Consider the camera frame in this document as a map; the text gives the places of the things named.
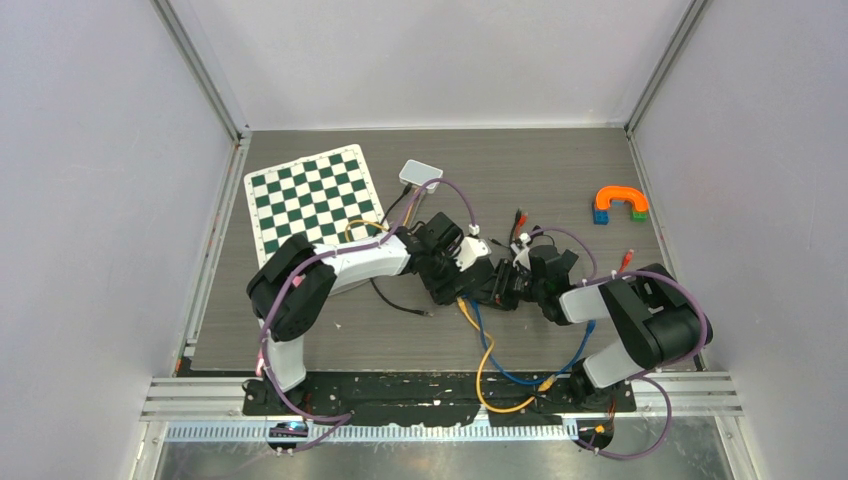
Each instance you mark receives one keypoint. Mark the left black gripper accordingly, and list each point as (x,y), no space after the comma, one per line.
(442,291)

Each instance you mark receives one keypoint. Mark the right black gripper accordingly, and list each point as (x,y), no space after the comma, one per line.
(501,292)

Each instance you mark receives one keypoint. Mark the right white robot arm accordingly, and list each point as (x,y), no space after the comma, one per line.
(656,323)

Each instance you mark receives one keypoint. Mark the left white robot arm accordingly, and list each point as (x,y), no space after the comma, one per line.
(289,291)

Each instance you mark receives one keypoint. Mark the white router box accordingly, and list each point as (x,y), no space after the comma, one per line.
(417,173)

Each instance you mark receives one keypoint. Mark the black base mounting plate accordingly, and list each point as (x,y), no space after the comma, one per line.
(433,399)

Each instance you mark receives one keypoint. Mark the blue toy block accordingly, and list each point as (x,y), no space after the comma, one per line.
(600,214)

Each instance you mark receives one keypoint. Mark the green white chessboard mat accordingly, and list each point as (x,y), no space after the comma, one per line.
(329,197)

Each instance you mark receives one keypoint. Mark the orange arch toy block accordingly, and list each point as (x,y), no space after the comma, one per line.
(613,193)

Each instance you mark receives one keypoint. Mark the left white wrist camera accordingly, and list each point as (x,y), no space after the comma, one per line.
(470,250)

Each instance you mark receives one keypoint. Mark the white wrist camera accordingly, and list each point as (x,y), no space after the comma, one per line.
(470,250)
(520,248)

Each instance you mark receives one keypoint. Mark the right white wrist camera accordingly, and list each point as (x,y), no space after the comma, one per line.
(520,248)

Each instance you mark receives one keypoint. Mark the black power adapter with cord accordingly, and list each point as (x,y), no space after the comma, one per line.
(536,235)

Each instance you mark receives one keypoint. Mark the aluminium frame rail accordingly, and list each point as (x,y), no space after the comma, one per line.
(221,398)

